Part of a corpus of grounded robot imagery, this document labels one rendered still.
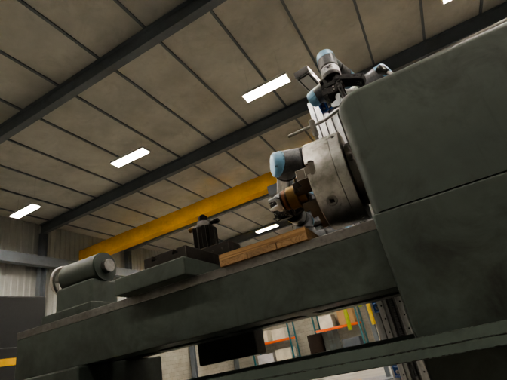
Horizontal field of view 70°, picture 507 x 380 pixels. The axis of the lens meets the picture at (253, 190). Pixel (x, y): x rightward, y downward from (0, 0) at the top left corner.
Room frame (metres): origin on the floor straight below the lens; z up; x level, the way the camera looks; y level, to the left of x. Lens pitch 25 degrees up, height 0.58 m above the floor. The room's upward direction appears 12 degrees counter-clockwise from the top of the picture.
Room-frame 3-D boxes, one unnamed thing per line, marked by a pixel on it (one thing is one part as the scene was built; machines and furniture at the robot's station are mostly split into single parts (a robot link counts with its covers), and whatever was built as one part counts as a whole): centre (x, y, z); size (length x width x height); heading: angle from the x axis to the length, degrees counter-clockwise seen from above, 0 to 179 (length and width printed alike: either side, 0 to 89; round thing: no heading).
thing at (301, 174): (1.09, -0.18, 1.08); 0.12 x 0.11 x 0.05; 158
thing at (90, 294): (1.60, 0.83, 1.01); 0.30 x 0.20 x 0.29; 68
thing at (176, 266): (1.42, 0.30, 0.90); 0.53 x 0.30 x 0.06; 158
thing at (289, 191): (1.21, -0.14, 1.08); 0.09 x 0.09 x 0.09; 69
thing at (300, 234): (1.24, -0.05, 0.89); 0.36 x 0.30 x 0.04; 158
